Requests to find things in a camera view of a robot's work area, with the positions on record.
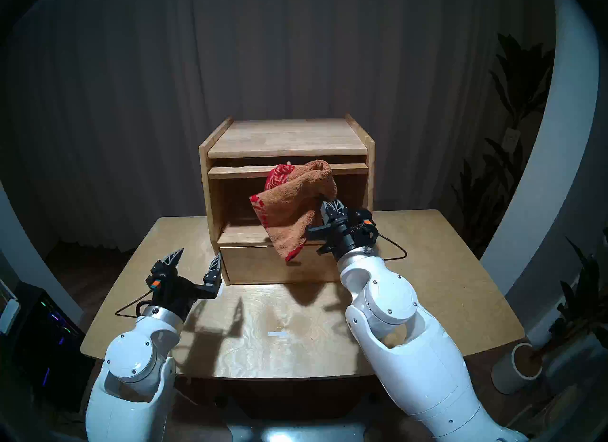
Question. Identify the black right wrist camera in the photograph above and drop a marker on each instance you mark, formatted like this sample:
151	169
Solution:
363	222

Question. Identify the black computer tower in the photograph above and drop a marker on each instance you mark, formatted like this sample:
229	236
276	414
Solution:
42	341

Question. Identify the white plant label tag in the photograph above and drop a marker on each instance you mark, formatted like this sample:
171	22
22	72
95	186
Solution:
511	139

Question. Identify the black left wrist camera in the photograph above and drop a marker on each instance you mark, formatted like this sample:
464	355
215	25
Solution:
155	284

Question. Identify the small white box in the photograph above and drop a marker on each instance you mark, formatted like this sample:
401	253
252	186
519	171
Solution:
8	316

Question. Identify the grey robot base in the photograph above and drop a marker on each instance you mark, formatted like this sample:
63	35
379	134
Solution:
294	431

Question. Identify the light wooden cabinet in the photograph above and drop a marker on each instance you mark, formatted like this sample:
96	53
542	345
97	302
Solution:
285	137

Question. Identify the tall dark leafy plant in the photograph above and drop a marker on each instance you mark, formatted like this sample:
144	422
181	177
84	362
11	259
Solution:
517	84

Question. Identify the low dark leafy plant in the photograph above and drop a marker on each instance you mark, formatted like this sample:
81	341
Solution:
584	298

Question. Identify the orange and red towel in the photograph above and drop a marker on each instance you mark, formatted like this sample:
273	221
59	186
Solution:
289	203

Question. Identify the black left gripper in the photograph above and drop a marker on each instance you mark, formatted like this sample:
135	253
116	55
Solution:
178	295

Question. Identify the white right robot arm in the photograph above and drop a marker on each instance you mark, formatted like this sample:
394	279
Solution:
408	350

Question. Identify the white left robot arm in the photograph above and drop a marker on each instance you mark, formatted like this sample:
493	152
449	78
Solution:
128	358

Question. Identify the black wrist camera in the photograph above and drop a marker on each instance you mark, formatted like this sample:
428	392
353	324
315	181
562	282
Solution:
363	222
155	284

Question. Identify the wooden drawer with knob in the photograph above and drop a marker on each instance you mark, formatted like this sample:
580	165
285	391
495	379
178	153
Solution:
251	265

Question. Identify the white round plant pot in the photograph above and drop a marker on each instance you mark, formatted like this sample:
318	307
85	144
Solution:
510	374

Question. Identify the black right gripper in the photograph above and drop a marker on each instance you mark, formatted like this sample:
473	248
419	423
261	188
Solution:
342	239

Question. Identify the grey pleated curtain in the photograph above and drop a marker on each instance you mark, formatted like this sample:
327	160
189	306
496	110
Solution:
142	89

